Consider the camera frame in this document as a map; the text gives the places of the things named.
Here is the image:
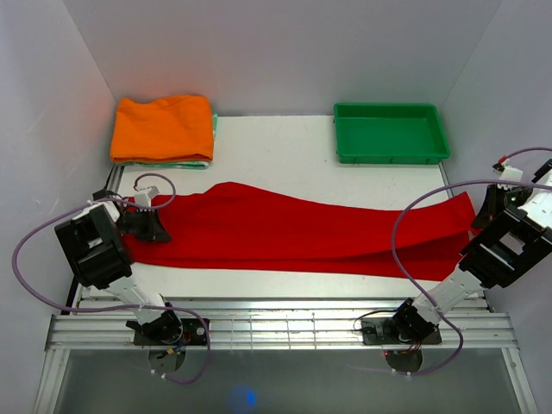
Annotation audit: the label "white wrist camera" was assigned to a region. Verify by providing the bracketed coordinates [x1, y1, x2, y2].
[492, 157, 523, 190]
[134, 185, 160, 210]

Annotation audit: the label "green plastic tray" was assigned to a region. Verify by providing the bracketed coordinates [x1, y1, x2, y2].
[334, 103, 450, 166]

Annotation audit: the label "folded light green garment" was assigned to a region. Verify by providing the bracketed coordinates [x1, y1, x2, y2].
[110, 110, 215, 169]

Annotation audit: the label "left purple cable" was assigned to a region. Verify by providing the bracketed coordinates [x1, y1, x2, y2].
[11, 172, 213, 385]

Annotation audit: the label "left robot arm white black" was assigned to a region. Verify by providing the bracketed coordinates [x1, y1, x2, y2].
[54, 186, 184, 345]

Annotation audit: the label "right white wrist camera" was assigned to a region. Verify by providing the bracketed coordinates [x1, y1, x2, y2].
[492, 157, 523, 190]

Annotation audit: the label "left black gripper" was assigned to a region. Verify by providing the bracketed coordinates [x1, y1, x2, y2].
[117, 207, 171, 242]

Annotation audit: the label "aluminium rail frame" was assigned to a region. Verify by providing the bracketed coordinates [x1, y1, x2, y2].
[34, 166, 540, 414]

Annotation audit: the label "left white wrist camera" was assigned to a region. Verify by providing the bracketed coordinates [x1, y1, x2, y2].
[134, 185, 160, 210]

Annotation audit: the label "folded orange trousers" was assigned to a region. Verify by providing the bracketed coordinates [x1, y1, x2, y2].
[110, 95, 215, 164]

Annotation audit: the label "red trousers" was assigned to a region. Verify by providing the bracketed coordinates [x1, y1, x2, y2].
[124, 182, 475, 281]

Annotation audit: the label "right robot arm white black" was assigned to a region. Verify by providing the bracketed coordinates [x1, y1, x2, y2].
[389, 160, 551, 343]

